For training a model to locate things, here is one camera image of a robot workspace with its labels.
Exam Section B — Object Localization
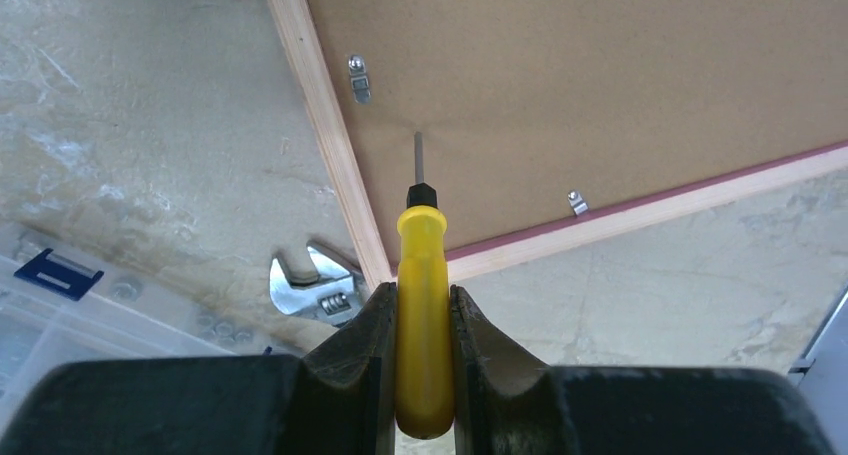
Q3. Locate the aluminium rail right side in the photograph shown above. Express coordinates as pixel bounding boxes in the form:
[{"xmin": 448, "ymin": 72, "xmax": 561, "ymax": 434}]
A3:
[{"xmin": 788, "ymin": 288, "xmax": 847, "ymax": 453}]

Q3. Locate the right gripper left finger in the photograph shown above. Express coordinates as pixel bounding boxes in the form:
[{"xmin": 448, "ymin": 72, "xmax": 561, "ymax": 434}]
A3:
[{"xmin": 291, "ymin": 283, "xmax": 397, "ymax": 454}]

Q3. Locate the yellow handled screwdriver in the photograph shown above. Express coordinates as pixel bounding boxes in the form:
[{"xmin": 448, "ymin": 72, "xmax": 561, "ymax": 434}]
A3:
[{"xmin": 395, "ymin": 132, "xmax": 455, "ymax": 440}]

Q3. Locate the adjustable wrench black handle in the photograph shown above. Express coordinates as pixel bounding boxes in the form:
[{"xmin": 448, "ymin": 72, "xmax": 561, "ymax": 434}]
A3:
[{"xmin": 269, "ymin": 241, "xmax": 365, "ymax": 328}]

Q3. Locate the clear screw organizer box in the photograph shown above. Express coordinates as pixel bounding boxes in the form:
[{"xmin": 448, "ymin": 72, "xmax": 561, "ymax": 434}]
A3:
[{"xmin": 1, "ymin": 224, "xmax": 272, "ymax": 421}]

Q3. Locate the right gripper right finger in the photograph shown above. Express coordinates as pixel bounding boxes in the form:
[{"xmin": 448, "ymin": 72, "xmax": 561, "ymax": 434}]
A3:
[{"xmin": 450, "ymin": 285, "xmax": 564, "ymax": 454}]

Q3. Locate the silver frame clip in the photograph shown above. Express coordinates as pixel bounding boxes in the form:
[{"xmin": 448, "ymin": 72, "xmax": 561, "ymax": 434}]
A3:
[
  {"xmin": 567, "ymin": 190, "xmax": 589, "ymax": 216},
  {"xmin": 348, "ymin": 54, "xmax": 371, "ymax": 104}
]

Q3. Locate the pink picture frame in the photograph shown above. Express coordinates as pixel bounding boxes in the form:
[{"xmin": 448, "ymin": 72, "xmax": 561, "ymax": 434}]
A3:
[{"xmin": 268, "ymin": 0, "xmax": 847, "ymax": 285}]

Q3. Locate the silver frame clip lower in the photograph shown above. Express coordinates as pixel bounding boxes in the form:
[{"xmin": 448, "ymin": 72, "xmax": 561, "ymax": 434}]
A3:
[{"xmin": 567, "ymin": 190, "xmax": 589, "ymax": 216}]

